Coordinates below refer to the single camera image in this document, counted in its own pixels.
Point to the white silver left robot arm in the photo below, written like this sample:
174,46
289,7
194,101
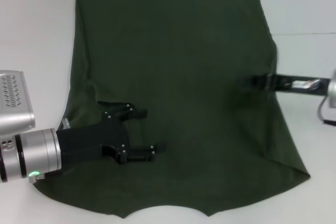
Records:
34,153

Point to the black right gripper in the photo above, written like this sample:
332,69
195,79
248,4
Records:
283,83

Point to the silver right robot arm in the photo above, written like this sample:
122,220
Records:
333,90

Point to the dark green shirt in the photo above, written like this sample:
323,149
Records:
183,51

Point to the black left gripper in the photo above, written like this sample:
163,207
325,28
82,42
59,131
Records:
92,142

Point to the small silver stub connector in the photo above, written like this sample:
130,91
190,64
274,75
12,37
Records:
66,124

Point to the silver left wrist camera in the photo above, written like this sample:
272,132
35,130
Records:
15,103

